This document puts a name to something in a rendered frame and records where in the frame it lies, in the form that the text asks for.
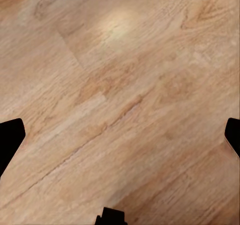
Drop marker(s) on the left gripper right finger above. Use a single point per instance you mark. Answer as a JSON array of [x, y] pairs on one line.
[[232, 133]]

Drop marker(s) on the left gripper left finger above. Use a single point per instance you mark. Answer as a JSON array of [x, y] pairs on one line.
[[12, 134]]

